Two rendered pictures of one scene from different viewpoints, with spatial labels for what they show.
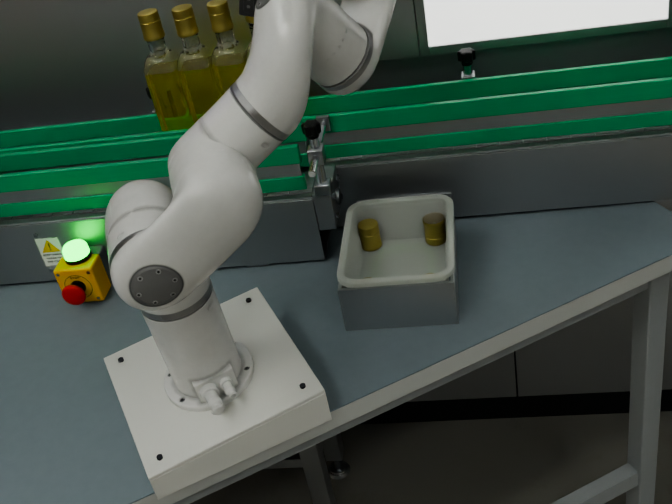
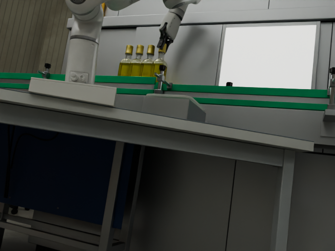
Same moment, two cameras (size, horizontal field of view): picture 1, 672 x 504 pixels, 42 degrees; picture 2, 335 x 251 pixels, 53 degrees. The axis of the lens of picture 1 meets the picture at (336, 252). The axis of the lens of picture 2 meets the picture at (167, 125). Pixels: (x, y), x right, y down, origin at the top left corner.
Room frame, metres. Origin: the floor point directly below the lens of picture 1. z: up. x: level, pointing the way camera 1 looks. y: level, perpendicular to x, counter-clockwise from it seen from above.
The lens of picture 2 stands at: (-0.10, -0.29, 0.57)
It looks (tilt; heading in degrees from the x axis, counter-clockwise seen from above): 8 degrees up; 10
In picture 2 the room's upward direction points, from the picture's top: 8 degrees clockwise
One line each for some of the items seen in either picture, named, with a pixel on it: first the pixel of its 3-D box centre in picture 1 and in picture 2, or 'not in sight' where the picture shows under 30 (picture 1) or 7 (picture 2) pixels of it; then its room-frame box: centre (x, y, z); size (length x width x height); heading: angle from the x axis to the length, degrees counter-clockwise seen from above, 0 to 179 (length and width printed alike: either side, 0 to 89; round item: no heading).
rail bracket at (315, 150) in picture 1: (319, 150); (162, 81); (1.23, -0.01, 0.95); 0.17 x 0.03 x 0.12; 168
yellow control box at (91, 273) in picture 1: (85, 275); not in sight; (1.25, 0.43, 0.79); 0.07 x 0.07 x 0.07; 78
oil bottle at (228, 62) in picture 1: (241, 101); (146, 80); (1.38, 0.11, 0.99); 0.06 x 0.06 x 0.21; 79
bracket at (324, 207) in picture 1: (329, 196); not in sight; (1.24, -0.01, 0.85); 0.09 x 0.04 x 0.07; 168
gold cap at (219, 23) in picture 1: (219, 15); (150, 50); (1.38, 0.11, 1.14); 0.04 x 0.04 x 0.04
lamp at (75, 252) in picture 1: (75, 250); not in sight; (1.25, 0.43, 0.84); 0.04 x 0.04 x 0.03
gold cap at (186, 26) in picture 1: (184, 20); (139, 50); (1.39, 0.16, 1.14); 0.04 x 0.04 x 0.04
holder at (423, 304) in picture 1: (401, 252); (177, 117); (1.13, -0.10, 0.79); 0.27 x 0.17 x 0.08; 168
